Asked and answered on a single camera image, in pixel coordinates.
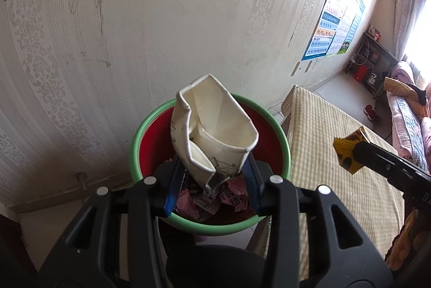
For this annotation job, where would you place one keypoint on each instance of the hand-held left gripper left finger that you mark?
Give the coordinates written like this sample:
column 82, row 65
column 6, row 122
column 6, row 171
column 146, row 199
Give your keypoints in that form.
column 170, row 203

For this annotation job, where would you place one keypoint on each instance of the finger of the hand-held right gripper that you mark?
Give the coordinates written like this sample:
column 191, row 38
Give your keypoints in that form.
column 377, row 156

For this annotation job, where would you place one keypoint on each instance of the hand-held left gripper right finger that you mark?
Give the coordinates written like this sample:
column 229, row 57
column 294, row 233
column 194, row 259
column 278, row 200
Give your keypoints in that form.
column 252, row 190

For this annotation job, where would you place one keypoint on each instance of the pink wrapper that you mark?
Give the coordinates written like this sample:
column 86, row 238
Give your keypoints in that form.
column 188, row 209

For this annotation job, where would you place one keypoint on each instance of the yellow packet with brown dots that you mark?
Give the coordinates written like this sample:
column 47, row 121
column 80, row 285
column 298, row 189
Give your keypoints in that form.
column 346, row 146

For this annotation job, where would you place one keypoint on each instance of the red bin with green rim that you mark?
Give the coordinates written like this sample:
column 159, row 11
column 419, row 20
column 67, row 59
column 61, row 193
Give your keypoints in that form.
column 151, row 133

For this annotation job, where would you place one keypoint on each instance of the white milk carton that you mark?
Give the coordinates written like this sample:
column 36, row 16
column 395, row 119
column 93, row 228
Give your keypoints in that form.
column 215, row 119

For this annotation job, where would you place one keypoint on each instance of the sofa with pink cushions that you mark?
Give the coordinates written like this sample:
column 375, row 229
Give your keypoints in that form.
column 400, row 126

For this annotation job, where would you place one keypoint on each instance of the red shoe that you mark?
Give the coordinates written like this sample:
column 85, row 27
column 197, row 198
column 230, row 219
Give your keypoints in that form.
column 367, row 109
column 372, row 116

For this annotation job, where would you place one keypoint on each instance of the blue checked quilt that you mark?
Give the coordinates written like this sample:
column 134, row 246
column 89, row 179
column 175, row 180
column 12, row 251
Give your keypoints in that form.
column 412, row 129

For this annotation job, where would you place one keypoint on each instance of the floral chair cushion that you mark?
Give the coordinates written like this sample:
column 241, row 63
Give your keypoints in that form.
column 404, row 241

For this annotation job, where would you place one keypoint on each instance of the pink blanket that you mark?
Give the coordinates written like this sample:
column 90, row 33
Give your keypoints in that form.
column 426, row 136

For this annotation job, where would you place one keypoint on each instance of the tan pillow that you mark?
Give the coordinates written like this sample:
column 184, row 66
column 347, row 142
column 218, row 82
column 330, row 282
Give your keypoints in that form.
column 399, row 89

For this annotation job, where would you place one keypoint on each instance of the beige checked tablecloth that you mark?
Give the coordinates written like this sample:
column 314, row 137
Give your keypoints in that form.
column 320, row 113

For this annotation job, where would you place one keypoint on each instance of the dark cloth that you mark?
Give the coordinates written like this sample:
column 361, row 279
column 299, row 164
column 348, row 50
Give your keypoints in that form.
column 420, row 94

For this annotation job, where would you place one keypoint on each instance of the red container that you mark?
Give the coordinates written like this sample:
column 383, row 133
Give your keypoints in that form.
column 360, row 74

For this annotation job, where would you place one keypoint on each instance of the pink pillow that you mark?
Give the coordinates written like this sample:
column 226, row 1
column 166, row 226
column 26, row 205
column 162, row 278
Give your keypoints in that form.
column 404, row 71

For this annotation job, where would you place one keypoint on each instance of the dark metal shelf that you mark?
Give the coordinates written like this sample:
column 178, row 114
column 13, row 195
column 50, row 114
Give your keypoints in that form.
column 380, row 52

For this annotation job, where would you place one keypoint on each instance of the small red box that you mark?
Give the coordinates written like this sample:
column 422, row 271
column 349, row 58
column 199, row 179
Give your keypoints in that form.
column 375, row 32

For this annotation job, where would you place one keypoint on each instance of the bright window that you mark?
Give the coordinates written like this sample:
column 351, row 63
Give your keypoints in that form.
column 421, row 38

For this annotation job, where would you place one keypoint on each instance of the metal wall fitting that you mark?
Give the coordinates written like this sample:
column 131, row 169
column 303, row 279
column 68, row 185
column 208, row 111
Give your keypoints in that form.
column 81, row 179

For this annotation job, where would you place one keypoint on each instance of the blue alphabet wall poster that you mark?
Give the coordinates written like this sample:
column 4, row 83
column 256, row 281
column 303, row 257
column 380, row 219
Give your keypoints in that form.
column 320, row 38

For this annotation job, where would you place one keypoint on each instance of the white chart wall poster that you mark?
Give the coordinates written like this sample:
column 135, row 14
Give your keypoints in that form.
column 343, row 28

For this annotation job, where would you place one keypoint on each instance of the green chart wall poster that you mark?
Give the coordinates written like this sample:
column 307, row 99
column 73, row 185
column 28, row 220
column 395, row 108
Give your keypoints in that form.
column 357, row 15

